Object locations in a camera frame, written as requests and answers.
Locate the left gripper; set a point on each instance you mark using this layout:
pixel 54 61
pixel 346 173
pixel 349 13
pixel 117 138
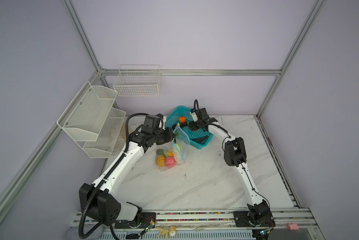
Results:
pixel 170 135

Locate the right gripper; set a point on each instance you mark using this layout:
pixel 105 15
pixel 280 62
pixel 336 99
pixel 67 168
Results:
pixel 192 126

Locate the yellow toy mango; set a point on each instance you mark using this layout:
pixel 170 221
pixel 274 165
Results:
pixel 160 161

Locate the clear zip top bag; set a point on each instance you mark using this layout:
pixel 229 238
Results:
pixel 184 142

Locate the pink toy fruit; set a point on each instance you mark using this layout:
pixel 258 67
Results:
pixel 170 162

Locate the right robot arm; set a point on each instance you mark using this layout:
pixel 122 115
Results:
pixel 235 156

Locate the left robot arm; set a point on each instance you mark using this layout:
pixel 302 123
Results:
pixel 98 200

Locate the orange toy fruit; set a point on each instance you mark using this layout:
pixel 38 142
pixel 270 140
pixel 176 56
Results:
pixel 182 119

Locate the white mesh lower shelf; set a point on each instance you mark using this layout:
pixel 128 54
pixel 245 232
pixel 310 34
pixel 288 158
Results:
pixel 105 143

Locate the white mesh shelf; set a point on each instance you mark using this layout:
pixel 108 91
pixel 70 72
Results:
pixel 105 143
pixel 84 118

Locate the white mesh upper shelf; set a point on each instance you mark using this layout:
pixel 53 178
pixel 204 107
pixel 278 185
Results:
pixel 84 118

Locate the wooden toy figure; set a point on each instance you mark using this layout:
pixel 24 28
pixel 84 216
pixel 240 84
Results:
pixel 170 232

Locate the grey cloth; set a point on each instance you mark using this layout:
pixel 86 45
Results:
pixel 72 233

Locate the pink toy pig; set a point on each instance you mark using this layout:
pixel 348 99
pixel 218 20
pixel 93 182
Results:
pixel 293 226

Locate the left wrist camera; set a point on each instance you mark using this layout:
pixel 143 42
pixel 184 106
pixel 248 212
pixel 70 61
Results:
pixel 152 124

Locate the white wire basket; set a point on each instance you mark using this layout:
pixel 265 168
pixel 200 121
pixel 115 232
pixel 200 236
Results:
pixel 138 81

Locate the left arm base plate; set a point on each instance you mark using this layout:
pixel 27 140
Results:
pixel 141 221

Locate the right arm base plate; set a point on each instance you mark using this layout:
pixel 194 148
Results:
pixel 250 219

